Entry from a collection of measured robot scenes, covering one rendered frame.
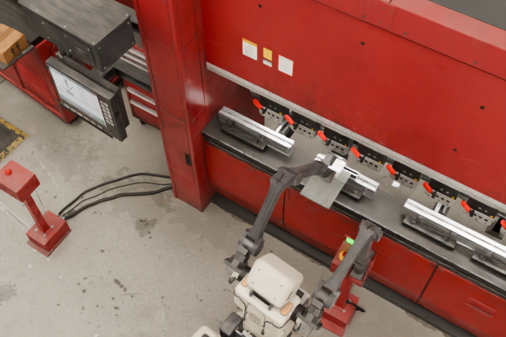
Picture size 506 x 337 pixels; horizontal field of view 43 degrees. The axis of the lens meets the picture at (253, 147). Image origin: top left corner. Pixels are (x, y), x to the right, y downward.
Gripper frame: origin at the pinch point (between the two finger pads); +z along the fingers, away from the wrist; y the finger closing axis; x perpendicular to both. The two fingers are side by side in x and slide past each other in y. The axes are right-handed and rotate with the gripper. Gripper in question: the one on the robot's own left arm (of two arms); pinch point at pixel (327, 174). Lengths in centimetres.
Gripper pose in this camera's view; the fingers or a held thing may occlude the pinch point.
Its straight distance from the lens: 357.5
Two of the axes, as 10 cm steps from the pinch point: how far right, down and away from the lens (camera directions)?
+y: -8.4, -4.4, 3.2
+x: -4.8, 8.8, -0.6
